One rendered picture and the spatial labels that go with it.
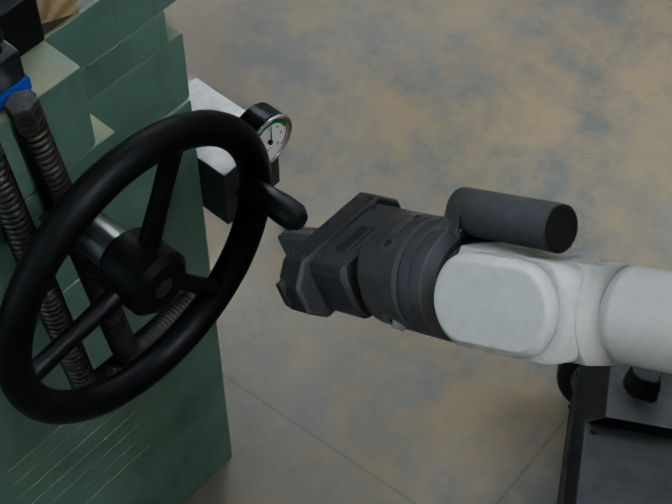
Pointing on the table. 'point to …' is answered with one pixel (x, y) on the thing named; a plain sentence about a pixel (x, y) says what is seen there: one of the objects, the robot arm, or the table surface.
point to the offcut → (50, 10)
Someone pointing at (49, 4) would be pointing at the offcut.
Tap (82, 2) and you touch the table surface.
